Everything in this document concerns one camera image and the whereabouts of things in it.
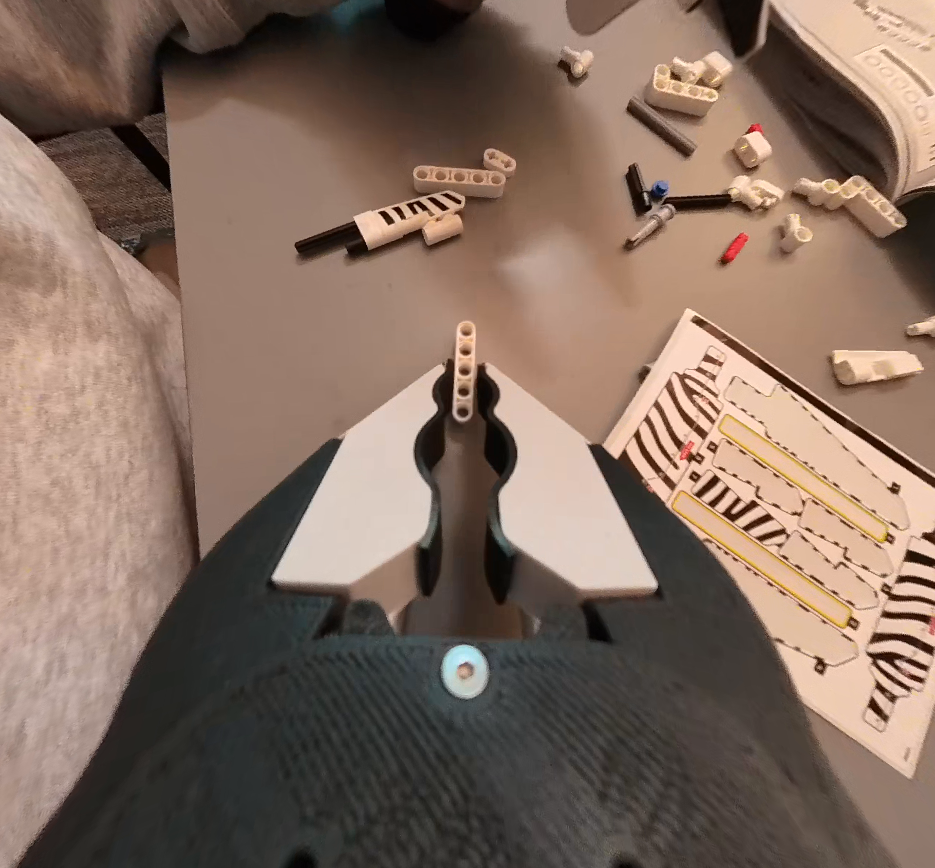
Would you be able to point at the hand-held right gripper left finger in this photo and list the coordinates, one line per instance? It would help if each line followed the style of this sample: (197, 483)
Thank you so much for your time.
(365, 503)

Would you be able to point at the white lego beam with connectors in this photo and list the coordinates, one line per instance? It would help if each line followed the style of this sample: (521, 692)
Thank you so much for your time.
(683, 90)

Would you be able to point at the white five-hole lego beam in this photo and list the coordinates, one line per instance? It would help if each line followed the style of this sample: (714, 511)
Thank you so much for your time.
(459, 181)
(465, 371)

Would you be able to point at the white lego connector red pin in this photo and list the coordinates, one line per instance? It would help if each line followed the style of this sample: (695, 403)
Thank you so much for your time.
(752, 148)

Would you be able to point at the open instruction booklet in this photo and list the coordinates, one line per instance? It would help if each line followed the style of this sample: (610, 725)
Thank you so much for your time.
(862, 42)

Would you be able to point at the white angled lego beam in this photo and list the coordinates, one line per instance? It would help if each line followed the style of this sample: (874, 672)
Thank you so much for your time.
(862, 204)

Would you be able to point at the white lego tube connector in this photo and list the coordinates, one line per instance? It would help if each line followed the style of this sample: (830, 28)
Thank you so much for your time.
(442, 229)

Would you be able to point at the white lego panel piece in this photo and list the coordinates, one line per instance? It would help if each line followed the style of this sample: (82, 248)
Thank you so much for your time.
(873, 365)

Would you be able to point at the black axle with white connector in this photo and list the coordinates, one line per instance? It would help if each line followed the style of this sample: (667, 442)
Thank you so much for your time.
(752, 194)

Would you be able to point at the zebra striped sticker sheet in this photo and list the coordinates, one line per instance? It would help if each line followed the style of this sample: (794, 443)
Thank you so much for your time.
(774, 517)

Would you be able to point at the grey lego pin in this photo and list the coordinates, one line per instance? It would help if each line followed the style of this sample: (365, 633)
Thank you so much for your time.
(650, 226)

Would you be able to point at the blue lego pin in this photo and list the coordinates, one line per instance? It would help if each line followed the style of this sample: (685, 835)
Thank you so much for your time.
(659, 190)

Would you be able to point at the grey lego axle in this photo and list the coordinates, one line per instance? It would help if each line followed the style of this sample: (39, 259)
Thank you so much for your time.
(661, 125)

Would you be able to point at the zebra striped lego panel assembly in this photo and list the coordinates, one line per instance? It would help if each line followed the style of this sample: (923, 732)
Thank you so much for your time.
(398, 219)

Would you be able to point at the black lego pin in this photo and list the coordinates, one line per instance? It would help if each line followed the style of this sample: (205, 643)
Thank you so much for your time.
(638, 188)

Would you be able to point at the white two-hole lego beam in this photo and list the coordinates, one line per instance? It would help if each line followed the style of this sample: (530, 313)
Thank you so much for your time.
(499, 161)

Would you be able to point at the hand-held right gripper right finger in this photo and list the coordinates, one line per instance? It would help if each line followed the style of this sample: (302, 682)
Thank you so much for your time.
(570, 517)

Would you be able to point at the person's grey trouser leg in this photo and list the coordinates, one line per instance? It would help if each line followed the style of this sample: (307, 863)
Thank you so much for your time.
(73, 444)

